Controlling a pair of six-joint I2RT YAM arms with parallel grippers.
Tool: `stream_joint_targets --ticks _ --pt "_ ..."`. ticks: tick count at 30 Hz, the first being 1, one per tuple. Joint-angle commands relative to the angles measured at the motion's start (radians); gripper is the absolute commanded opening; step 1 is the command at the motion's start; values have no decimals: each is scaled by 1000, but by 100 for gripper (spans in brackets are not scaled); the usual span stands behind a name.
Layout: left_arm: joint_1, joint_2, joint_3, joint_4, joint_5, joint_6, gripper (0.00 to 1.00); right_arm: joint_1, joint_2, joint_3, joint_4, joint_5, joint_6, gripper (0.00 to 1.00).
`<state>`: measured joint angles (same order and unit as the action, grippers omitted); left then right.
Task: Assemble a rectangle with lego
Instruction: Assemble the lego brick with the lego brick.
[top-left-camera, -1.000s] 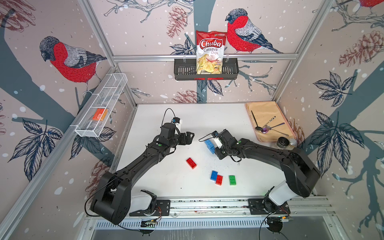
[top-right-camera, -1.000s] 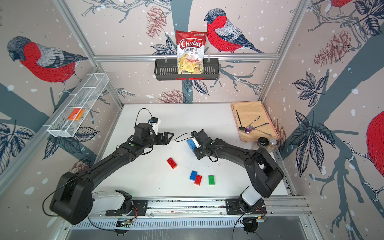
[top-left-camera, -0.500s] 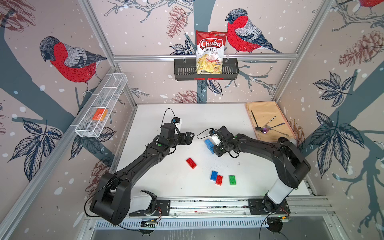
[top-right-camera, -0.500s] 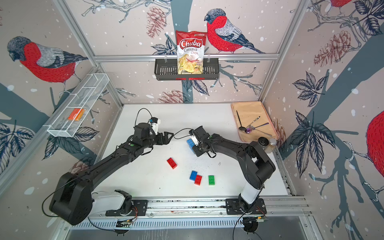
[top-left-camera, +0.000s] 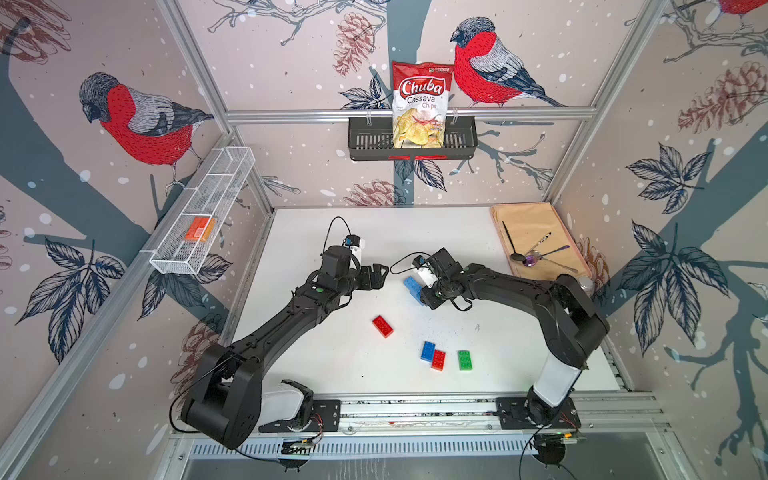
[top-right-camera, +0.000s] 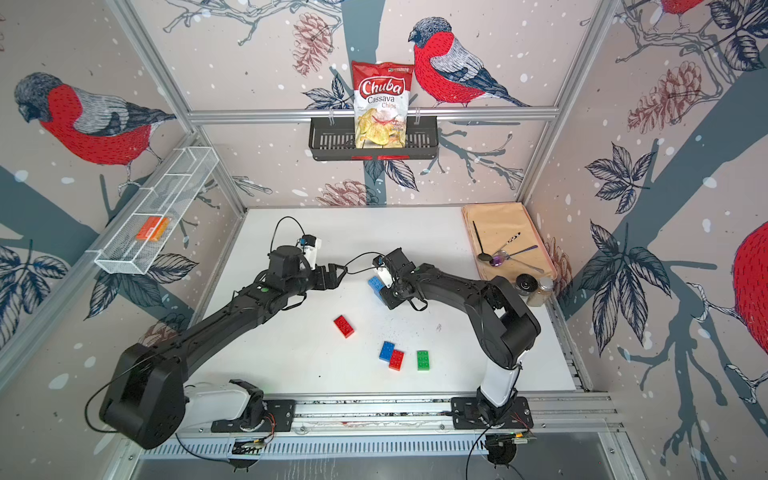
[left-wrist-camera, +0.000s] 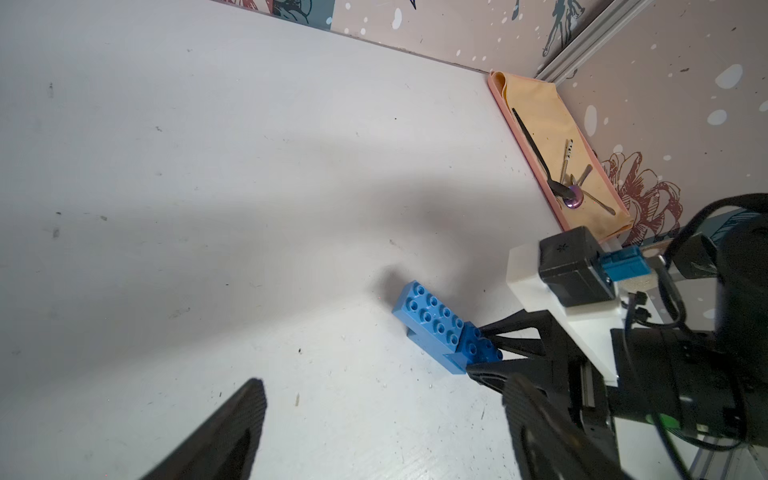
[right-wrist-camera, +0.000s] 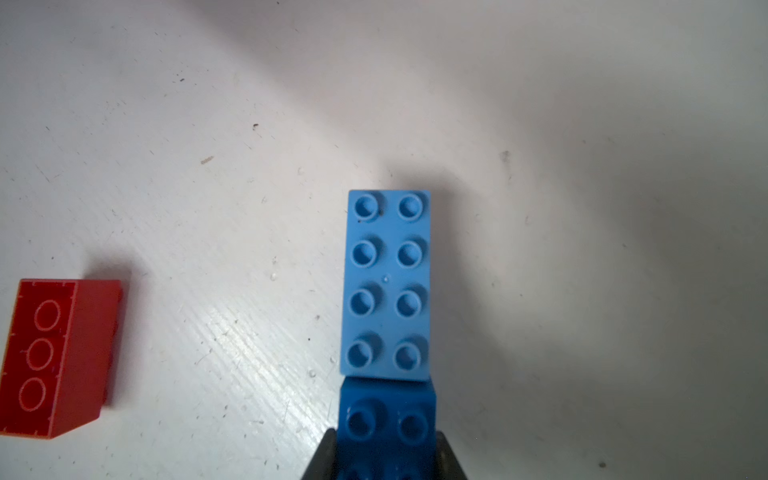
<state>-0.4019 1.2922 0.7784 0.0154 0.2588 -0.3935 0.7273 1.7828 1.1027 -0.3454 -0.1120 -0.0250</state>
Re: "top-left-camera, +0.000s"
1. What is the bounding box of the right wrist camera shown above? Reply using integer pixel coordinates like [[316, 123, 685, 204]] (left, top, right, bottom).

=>
[[412, 255, 438, 287]]

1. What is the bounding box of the spoon with patterned handle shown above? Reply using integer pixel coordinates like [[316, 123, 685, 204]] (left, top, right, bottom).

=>
[[525, 232, 552, 257]]

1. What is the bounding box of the chuba cassava chips bag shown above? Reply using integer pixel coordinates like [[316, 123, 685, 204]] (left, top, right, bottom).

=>
[[392, 62, 453, 149]]

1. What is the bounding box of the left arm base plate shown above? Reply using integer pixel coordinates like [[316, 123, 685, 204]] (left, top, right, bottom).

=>
[[257, 399, 341, 434]]

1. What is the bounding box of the red lego brick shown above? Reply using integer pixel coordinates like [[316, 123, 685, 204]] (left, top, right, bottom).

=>
[[372, 316, 394, 338], [430, 350, 446, 371]]

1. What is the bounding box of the silver lid shaker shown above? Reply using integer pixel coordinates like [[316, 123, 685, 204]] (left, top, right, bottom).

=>
[[577, 276, 596, 297]]

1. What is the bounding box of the blue small lego brick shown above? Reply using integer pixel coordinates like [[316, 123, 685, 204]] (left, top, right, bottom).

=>
[[420, 341, 436, 363]]

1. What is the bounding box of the white wire basket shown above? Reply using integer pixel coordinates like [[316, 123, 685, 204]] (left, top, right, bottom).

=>
[[149, 146, 255, 275]]

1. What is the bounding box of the green lego brick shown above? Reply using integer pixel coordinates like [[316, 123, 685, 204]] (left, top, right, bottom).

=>
[[457, 350, 473, 372]]

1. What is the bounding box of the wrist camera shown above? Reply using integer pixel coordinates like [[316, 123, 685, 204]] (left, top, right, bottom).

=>
[[412, 255, 438, 287], [342, 234, 365, 259]]

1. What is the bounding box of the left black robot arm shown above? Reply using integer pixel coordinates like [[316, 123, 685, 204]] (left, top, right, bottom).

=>
[[180, 234, 389, 449]]

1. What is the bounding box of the yellow cloth mat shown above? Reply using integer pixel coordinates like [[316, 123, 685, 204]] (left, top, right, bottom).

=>
[[490, 203, 593, 281]]

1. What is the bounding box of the silver spoon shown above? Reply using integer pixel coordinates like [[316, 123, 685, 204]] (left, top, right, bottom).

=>
[[533, 251, 579, 274]]

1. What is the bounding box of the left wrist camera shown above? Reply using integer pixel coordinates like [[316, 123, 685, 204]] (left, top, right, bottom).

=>
[[342, 234, 365, 259]]

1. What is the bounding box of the purple spoon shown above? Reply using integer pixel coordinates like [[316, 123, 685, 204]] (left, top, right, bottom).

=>
[[522, 245, 570, 267]]

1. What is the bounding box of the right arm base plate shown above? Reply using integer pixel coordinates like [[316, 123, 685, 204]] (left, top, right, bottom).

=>
[[494, 396, 581, 430]]

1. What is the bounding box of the black wall basket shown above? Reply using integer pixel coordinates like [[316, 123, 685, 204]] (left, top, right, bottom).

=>
[[348, 117, 478, 161]]

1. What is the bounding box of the orange block in basket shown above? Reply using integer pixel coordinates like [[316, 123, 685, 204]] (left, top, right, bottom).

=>
[[184, 216, 216, 243]]

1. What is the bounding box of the light blue long lego brick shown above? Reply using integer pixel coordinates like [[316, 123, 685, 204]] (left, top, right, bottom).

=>
[[403, 276, 424, 305]]

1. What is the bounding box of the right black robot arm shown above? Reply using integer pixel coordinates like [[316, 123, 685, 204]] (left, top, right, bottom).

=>
[[412, 248, 609, 426]]

